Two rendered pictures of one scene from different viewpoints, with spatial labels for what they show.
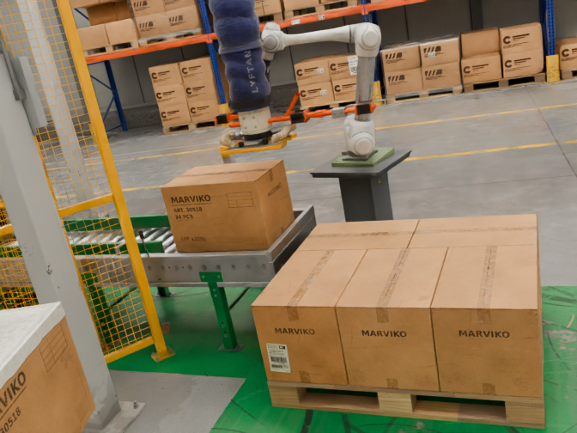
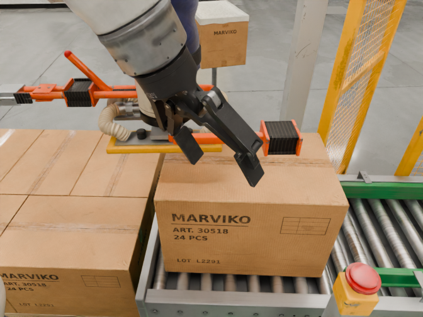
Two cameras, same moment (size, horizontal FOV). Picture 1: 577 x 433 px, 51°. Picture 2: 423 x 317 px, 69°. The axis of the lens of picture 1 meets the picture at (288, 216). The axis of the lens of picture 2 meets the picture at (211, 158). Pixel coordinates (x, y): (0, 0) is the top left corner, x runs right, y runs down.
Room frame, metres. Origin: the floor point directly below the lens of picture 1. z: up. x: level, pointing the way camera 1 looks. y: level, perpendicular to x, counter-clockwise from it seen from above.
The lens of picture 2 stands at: (4.16, -0.12, 1.64)
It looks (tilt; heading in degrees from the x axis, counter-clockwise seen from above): 38 degrees down; 158
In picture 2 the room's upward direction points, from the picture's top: straight up
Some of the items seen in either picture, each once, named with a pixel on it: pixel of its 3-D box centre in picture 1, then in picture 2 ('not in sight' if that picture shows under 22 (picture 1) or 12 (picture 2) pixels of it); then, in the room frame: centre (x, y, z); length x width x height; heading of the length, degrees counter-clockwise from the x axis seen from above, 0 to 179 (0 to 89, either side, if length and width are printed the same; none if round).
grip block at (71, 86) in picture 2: (300, 116); (82, 92); (3.21, -0.16, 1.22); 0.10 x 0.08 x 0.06; 159
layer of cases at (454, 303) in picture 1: (408, 293); (50, 207); (2.70, -0.51, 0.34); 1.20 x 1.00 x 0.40; 66
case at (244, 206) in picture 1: (229, 205); (243, 200); (3.41, 0.32, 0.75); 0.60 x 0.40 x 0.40; 65
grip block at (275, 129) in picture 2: (224, 118); (279, 137); (3.65, 0.26, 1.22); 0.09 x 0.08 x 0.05; 159
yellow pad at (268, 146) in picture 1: (253, 145); not in sight; (3.21, 0.11, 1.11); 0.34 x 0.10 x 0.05; 69
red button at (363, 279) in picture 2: not in sight; (361, 280); (3.94, 0.31, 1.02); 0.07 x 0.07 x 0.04
